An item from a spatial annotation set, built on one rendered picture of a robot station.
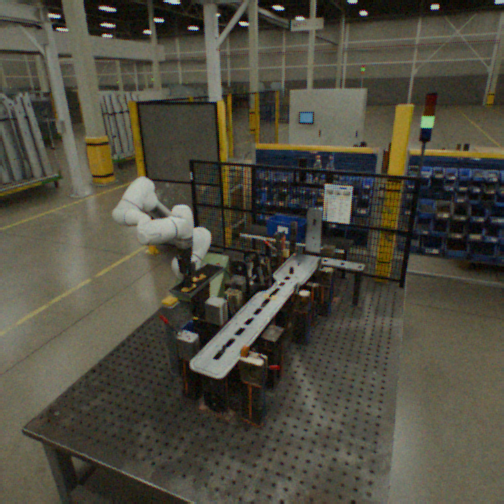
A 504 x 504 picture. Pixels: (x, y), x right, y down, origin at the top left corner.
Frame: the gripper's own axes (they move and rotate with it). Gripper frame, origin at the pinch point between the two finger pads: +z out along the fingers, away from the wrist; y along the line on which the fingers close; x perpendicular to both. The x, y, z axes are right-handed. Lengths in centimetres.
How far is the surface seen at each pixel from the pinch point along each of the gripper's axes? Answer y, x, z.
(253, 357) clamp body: 53, -17, 14
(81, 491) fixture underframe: -20, -72, 97
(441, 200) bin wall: 73, 301, 20
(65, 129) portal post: -632, 318, -18
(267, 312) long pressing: 34.6, 23.7, 20.0
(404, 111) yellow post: 62, 149, -76
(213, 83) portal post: -300, 391, -97
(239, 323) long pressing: 27.9, 6.8, 20.0
